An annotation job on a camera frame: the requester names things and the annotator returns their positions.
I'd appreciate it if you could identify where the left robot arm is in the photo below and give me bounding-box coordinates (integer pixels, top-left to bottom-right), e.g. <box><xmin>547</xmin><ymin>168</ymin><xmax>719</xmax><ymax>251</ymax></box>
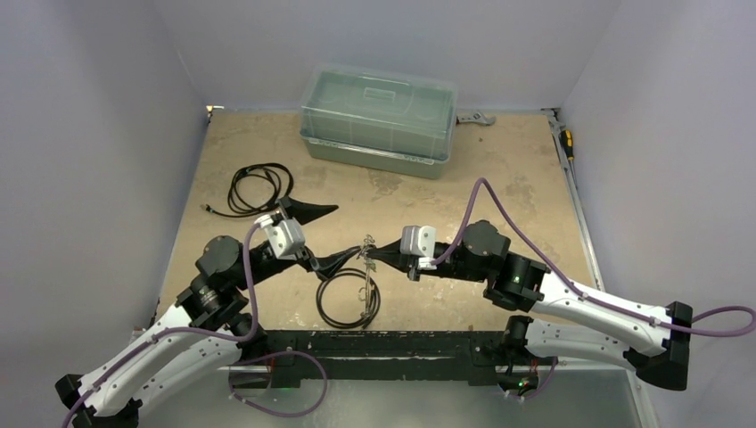
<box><xmin>55</xmin><ymin>197</ymin><xmax>357</xmax><ymax>427</ymax></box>

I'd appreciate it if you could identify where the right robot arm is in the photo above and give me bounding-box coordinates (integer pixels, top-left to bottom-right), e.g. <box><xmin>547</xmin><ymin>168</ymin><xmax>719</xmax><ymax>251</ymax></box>
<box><xmin>366</xmin><ymin>220</ymin><xmax>693</xmax><ymax>391</ymax></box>

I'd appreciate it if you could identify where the silver adjustable wrench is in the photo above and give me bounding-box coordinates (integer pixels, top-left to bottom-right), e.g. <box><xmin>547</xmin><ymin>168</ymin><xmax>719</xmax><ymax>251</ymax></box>
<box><xmin>456</xmin><ymin>111</ymin><xmax>497</xmax><ymax>127</ymax></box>

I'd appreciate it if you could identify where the yellow black screwdriver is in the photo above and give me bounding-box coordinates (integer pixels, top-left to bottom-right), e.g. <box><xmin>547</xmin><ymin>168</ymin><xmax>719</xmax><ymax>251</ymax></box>
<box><xmin>559</xmin><ymin>129</ymin><xmax>574</xmax><ymax>161</ymax></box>

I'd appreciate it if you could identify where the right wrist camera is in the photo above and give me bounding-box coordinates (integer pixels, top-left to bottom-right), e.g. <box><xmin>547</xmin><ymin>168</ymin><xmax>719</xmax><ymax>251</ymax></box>
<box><xmin>399</xmin><ymin>226</ymin><xmax>437</xmax><ymax>272</ymax></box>

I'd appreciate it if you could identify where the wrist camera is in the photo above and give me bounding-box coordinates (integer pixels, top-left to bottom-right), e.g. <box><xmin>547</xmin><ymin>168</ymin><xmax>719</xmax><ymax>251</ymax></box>
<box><xmin>399</xmin><ymin>226</ymin><xmax>437</xmax><ymax>272</ymax></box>
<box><xmin>254</xmin><ymin>213</ymin><xmax>306</xmax><ymax>260</ymax></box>

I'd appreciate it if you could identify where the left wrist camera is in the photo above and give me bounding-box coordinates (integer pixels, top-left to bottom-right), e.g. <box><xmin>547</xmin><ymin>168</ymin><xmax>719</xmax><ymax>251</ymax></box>
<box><xmin>254</xmin><ymin>213</ymin><xmax>306</xmax><ymax>260</ymax></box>

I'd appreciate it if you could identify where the coiled black USB cable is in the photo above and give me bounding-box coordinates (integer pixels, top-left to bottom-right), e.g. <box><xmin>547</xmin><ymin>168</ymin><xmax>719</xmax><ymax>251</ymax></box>
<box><xmin>201</xmin><ymin>162</ymin><xmax>295</xmax><ymax>218</ymax></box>

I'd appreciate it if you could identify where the round black cable loop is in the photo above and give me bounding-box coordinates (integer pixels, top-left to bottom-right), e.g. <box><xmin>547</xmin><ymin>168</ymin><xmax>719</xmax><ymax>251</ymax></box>
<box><xmin>316</xmin><ymin>267</ymin><xmax>382</xmax><ymax>331</ymax></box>

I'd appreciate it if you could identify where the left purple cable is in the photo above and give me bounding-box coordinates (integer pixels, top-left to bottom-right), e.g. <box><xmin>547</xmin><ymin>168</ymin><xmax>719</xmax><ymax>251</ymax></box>
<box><xmin>60</xmin><ymin>221</ymin><xmax>264</xmax><ymax>428</ymax></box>

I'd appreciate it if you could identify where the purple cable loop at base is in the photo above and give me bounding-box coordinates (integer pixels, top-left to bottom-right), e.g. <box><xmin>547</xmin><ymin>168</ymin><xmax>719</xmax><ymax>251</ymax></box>
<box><xmin>226</xmin><ymin>348</ymin><xmax>330</xmax><ymax>419</ymax></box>

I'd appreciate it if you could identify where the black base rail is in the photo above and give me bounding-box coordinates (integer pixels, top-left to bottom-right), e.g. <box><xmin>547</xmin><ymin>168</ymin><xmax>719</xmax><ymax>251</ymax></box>
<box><xmin>229</xmin><ymin>317</ymin><xmax>553</xmax><ymax>391</ymax></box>

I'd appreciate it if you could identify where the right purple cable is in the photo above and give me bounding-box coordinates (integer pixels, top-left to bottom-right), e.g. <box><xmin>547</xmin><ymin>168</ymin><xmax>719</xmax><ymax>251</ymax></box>
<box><xmin>431</xmin><ymin>177</ymin><xmax>756</xmax><ymax>339</ymax></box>

